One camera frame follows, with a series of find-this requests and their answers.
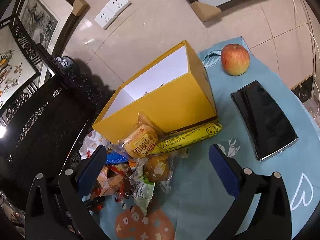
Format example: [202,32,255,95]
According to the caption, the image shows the green white snack pack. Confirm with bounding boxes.
[129,166,155,216]

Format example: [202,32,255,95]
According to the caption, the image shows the light blue table cloth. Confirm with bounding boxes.
[93,41,319,239]

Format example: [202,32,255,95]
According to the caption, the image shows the long yellow rice cracker pack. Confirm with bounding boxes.
[150,122,222,154]

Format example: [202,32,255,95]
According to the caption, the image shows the red yellow apple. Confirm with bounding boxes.
[221,44,250,76]

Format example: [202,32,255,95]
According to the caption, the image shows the white floral tissue pack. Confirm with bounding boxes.
[79,129,110,160]

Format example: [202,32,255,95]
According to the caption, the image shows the framed ink painting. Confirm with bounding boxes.
[12,0,91,57]

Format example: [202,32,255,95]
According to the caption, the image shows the brown paper snack pack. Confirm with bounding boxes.
[97,165,124,196]

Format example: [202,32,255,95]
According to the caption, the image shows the framed bird flower painting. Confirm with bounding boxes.
[1,15,54,127]

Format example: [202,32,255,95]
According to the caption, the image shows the blue snack wrapper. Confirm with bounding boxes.
[106,151,128,165]

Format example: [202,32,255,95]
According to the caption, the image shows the black smartphone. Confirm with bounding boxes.
[231,80,298,161]

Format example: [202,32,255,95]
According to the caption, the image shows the round muffin clear pack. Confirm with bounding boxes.
[143,148,189,193]

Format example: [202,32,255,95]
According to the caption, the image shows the white cable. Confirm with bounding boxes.
[290,0,320,120]

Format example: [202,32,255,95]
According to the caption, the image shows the white wall socket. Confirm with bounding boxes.
[94,0,131,30]

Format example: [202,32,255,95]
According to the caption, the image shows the small bread clear pack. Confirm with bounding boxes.
[116,112,165,159]

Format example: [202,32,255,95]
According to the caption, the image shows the dark carved wooden chair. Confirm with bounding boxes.
[0,56,118,210]

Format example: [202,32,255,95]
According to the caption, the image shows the yellow cardboard box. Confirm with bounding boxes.
[92,40,218,143]

